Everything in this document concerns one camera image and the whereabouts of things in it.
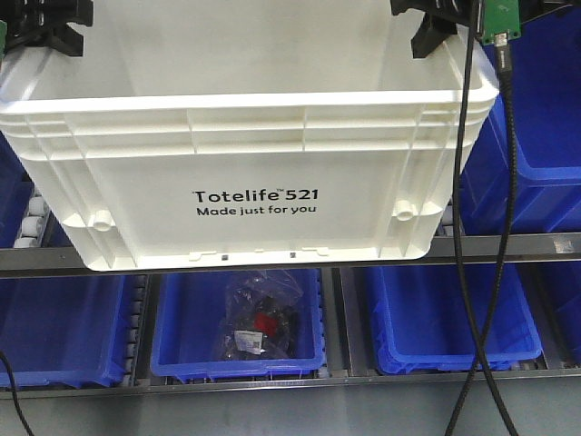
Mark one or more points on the left white roller track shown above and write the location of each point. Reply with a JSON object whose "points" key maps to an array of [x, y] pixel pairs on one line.
{"points": [[33, 225]]}

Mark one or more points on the blue bin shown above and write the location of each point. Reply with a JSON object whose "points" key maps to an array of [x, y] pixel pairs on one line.
{"points": [[190, 309], [15, 194], [546, 99], [418, 321], [68, 331]]}

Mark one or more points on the clear bag of parts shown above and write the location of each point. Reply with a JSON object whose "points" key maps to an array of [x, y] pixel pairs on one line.
{"points": [[261, 319]]}

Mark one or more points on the metal shelf frame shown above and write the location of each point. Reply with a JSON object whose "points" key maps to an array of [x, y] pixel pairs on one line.
{"points": [[66, 262]]}

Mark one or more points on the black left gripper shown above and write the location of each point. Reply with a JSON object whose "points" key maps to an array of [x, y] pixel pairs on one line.
{"points": [[45, 24]]}

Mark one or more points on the blue bin lower right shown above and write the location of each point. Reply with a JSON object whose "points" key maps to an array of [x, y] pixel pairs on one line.
{"points": [[418, 321]]}

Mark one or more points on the lower shelf front rail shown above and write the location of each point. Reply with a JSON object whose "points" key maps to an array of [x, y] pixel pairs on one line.
{"points": [[165, 385]]}

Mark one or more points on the blue bin upper left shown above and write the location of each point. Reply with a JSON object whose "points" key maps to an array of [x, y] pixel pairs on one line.
{"points": [[15, 194]]}

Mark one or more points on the blue bin lower middle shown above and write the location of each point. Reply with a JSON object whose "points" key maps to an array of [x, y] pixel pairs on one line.
{"points": [[190, 309]]}

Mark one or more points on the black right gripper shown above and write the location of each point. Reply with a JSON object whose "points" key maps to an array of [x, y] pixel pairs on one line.
{"points": [[440, 20]]}

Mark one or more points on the blue bin lower left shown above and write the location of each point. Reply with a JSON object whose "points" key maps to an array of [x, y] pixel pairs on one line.
{"points": [[68, 331]]}

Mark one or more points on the white plastic Totelife crate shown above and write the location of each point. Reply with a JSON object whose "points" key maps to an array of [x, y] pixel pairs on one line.
{"points": [[196, 134]]}

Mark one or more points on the green circuit board right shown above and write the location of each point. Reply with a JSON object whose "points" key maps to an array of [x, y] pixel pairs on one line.
{"points": [[500, 17]]}

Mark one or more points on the blue bin upper right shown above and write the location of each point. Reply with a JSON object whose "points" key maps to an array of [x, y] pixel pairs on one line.
{"points": [[546, 99]]}

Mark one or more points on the lower roller track left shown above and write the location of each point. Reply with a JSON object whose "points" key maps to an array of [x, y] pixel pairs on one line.
{"points": [[138, 296]]}

